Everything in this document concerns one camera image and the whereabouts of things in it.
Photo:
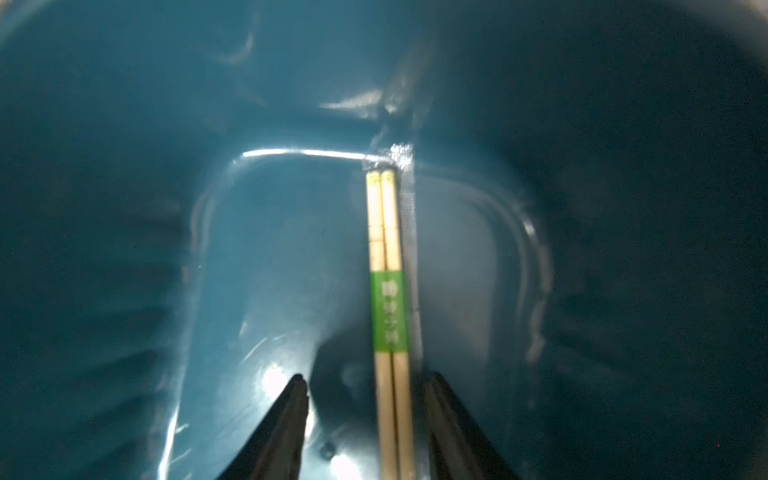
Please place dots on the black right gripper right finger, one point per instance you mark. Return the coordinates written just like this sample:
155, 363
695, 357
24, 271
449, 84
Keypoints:
458, 448

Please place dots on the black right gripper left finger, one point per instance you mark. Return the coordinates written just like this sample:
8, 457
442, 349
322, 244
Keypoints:
274, 450

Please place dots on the teal plastic storage tray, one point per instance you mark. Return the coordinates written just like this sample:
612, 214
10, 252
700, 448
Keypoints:
583, 195

